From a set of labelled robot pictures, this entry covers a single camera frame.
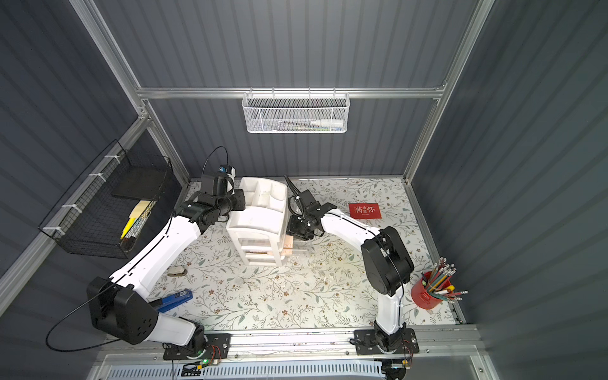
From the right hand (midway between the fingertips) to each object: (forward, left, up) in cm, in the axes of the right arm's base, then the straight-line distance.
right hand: (288, 232), depth 88 cm
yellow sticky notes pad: (-3, +47, +17) cm, 50 cm away
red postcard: (+19, -34, -11) cm, 41 cm away
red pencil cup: (-20, -49, -2) cm, 52 cm away
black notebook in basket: (+12, +54, +15) cm, 57 cm away
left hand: (+6, +14, +15) cm, 21 cm away
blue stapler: (-22, +39, -8) cm, 45 cm away
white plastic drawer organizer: (0, +9, +8) cm, 12 cm away
